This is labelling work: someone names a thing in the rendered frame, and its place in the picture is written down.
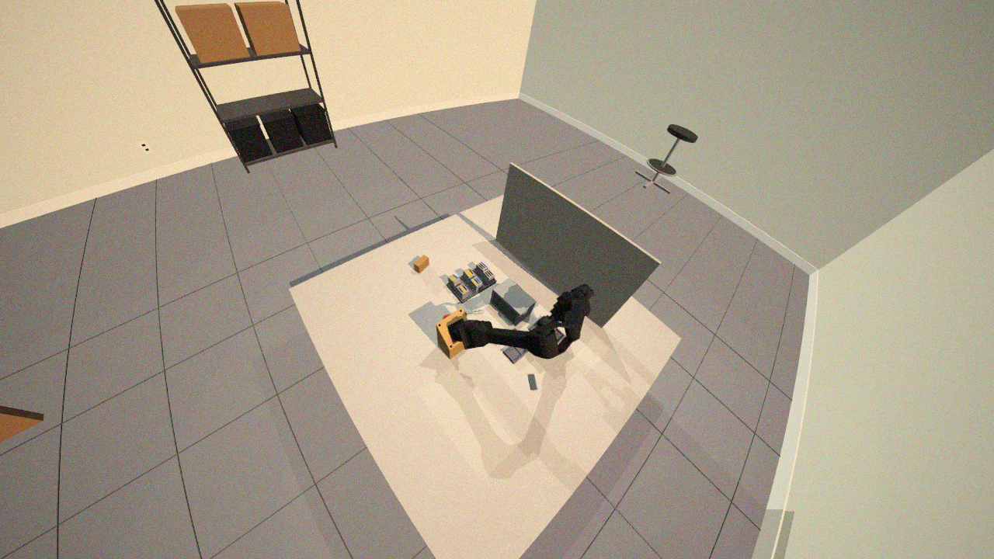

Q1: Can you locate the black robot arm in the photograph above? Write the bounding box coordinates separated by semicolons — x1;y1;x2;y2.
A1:
448;284;594;359

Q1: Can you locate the dark grey panel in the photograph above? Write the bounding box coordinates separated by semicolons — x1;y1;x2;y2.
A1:
495;162;661;328

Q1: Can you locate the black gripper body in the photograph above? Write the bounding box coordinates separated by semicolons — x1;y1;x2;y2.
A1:
537;303;571;326

